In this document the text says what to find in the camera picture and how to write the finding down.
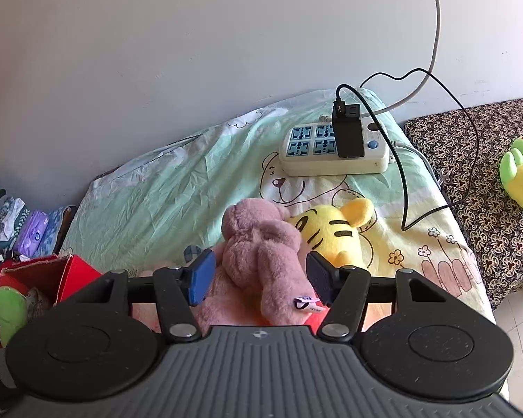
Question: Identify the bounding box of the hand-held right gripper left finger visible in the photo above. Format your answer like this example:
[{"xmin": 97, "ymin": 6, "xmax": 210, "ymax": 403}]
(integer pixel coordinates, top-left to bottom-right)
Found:
[{"xmin": 59, "ymin": 249, "xmax": 217, "ymax": 344}]

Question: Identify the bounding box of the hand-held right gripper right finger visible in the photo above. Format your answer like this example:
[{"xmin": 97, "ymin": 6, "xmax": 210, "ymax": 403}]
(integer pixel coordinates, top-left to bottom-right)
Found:
[{"xmin": 306, "ymin": 251, "xmax": 459, "ymax": 344}]

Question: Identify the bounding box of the mauve plush bear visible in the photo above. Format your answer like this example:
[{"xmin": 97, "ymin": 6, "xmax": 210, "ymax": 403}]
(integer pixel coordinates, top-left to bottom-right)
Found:
[{"xmin": 195, "ymin": 198, "xmax": 332, "ymax": 327}]

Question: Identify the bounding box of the red cardboard box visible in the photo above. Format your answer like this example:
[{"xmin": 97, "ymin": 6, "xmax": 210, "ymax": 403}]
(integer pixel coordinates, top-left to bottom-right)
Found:
[{"xmin": 0, "ymin": 254, "xmax": 103, "ymax": 349}]

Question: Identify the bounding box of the pink orange plush toy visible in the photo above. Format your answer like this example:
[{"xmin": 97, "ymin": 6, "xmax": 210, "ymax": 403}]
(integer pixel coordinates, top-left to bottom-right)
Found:
[{"xmin": 131, "ymin": 261, "xmax": 395, "ymax": 336}]

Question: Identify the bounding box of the yellow tiger plush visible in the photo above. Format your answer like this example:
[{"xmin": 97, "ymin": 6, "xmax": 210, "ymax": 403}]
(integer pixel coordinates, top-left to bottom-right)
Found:
[{"xmin": 288, "ymin": 197, "xmax": 378, "ymax": 271}]

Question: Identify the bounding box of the green cartoon bear bedsheet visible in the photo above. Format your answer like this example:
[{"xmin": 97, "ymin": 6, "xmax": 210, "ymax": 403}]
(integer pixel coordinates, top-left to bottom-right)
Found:
[{"xmin": 63, "ymin": 88, "xmax": 498, "ymax": 327}]

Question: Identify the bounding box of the white power strip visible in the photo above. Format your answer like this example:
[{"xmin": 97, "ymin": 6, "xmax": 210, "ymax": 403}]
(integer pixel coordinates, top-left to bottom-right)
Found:
[{"xmin": 279, "ymin": 115, "xmax": 395, "ymax": 178}]

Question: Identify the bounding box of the black charger adapter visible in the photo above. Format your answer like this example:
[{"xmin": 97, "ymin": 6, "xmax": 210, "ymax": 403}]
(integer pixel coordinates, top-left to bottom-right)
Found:
[{"xmin": 331, "ymin": 100, "xmax": 366, "ymax": 158}]

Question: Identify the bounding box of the light blue packet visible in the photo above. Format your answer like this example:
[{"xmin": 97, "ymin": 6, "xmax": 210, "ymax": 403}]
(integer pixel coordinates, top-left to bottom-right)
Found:
[{"xmin": 39, "ymin": 207, "xmax": 70, "ymax": 257}]

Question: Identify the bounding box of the grey brown plush toy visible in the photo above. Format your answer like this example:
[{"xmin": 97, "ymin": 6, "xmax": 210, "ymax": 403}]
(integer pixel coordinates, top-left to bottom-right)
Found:
[{"xmin": 26, "ymin": 287, "xmax": 53, "ymax": 318}]

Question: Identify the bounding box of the brown patterned mattress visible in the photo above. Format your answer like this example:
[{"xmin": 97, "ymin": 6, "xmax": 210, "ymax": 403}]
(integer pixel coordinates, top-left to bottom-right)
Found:
[{"xmin": 403, "ymin": 95, "xmax": 523, "ymax": 310}]

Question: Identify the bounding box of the purple packet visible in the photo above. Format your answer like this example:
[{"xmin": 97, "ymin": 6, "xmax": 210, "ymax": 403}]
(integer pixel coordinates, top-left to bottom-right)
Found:
[{"xmin": 15, "ymin": 210, "xmax": 48, "ymax": 255}]

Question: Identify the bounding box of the lime green plush toy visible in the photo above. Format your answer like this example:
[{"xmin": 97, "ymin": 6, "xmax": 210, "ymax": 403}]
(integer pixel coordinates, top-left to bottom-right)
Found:
[{"xmin": 0, "ymin": 286, "xmax": 29, "ymax": 348}]

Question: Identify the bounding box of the white patterned cloth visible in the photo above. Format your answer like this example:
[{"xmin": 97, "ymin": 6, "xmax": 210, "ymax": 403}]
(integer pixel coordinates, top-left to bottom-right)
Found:
[{"xmin": 0, "ymin": 196, "xmax": 29, "ymax": 245}]

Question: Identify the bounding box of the black cable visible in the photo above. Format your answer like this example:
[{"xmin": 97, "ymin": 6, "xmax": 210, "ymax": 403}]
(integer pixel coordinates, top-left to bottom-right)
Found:
[{"xmin": 335, "ymin": 68, "xmax": 481, "ymax": 232}]

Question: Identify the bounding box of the grey power strip cord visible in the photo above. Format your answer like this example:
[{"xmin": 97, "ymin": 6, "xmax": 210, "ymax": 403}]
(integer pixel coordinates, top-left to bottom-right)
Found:
[{"xmin": 390, "ymin": 139, "xmax": 452, "ymax": 184}]

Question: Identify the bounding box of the white cable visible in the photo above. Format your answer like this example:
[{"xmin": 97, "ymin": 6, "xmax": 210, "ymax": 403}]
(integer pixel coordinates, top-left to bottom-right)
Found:
[{"xmin": 359, "ymin": 0, "xmax": 442, "ymax": 118}]

